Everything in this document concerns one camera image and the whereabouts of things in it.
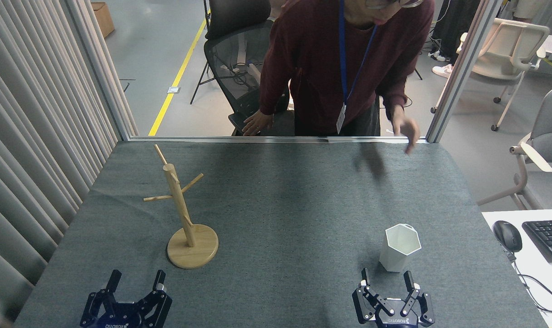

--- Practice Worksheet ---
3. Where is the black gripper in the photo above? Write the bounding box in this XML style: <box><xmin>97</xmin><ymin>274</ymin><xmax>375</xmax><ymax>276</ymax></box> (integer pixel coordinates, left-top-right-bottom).
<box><xmin>80</xmin><ymin>270</ymin><xmax>173</xmax><ymax>328</ymax></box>
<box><xmin>352</xmin><ymin>268</ymin><xmax>435</xmax><ymax>328</ymax></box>

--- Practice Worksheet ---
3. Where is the white hexagonal cup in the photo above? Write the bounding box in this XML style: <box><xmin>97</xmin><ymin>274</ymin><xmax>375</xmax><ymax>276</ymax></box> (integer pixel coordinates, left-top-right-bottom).
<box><xmin>379</xmin><ymin>223</ymin><xmax>422</xmax><ymax>273</ymax></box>

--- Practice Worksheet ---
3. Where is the wooden cup rack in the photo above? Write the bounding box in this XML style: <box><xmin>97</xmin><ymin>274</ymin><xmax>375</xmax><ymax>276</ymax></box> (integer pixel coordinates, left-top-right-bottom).
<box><xmin>143</xmin><ymin>144</ymin><xmax>220</xmax><ymax>269</ymax></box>

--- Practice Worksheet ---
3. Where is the person's left hand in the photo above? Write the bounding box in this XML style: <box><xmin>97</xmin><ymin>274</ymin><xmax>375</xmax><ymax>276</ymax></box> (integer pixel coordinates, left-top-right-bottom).
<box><xmin>391</xmin><ymin>106</ymin><xmax>421</xmax><ymax>154</ymax></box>

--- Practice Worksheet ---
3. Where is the person's right hand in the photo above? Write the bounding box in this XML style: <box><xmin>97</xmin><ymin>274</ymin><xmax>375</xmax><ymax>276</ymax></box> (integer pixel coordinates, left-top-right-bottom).
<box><xmin>242</xmin><ymin>111</ymin><xmax>275</xmax><ymax>137</ymax></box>

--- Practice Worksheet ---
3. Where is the black computer mouse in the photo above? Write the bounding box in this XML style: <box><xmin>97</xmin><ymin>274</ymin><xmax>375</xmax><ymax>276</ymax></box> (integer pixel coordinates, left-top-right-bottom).
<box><xmin>492</xmin><ymin>220</ymin><xmax>523</xmax><ymax>253</ymax></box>

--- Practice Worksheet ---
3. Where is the dark grey table cloth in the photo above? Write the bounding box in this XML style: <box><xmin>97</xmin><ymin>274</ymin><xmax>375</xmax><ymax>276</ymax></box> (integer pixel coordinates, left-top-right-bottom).
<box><xmin>14</xmin><ymin>140</ymin><xmax>550</xmax><ymax>328</ymax></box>

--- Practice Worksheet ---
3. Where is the white side desk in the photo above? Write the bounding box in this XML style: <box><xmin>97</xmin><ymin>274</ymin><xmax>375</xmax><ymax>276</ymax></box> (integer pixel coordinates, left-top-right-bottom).
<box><xmin>481</xmin><ymin>209</ymin><xmax>552</xmax><ymax>328</ymax></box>

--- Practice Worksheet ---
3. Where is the black keyboard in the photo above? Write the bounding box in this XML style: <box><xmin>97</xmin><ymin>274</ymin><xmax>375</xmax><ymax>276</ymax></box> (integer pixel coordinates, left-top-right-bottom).
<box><xmin>522</xmin><ymin>219</ymin><xmax>552</xmax><ymax>264</ymax></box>

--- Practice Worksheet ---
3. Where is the grey pleated curtain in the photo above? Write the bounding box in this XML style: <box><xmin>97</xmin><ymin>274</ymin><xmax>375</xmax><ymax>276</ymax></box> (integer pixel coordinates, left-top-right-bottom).
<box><xmin>0</xmin><ymin>0</ymin><xmax>138</xmax><ymax>328</ymax></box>

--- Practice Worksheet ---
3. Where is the grey office chair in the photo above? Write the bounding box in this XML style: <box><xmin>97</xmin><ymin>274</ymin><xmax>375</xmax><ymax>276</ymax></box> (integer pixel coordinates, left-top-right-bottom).
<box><xmin>476</xmin><ymin>84</ymin><xmax>552</xmax><ymax>211</ymax></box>

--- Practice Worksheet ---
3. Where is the person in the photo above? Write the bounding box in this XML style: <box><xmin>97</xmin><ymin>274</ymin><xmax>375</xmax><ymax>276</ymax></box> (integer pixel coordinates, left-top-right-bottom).
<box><xmin>242</xmin><ymin>0</ymin><xmax>435</xmax><ymax>154</ymax></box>

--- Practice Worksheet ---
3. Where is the white office chair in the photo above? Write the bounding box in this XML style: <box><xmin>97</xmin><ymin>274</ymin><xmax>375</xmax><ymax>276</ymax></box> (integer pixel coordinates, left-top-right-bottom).
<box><xmin>430</xmin><ymin>18</ymin><xmax>550</xmax><ymax>132</ymax></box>

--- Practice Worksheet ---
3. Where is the black mesh office chair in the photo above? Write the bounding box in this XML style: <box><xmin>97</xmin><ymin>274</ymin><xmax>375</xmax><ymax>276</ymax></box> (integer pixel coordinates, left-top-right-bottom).
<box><xmin>204</xmin><ymin>0</ymin><xmax>296</xmax><ymax>137</ymax></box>

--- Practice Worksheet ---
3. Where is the cardboard box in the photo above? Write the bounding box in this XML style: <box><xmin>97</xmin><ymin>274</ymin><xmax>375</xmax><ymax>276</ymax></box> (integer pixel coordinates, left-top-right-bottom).
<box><xmin>91</xmin><ymin>2</ymin><xmax>116</xmax><ymax>39</ymax></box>

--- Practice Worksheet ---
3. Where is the black mouse cable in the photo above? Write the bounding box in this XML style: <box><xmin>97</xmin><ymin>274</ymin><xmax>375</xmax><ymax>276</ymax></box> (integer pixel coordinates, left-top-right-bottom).
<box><xmin>501</xmin><ymin>241</ymin><xmax>552</xmax><ymax>315</ymax></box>

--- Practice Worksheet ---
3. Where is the blue lanyard with badge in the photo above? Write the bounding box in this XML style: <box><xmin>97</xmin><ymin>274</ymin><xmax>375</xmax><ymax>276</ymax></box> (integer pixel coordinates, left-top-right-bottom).
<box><xmin>336</xmin><ymin>0</ymin><xmax>379</xmax><ymax>135</ymax></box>

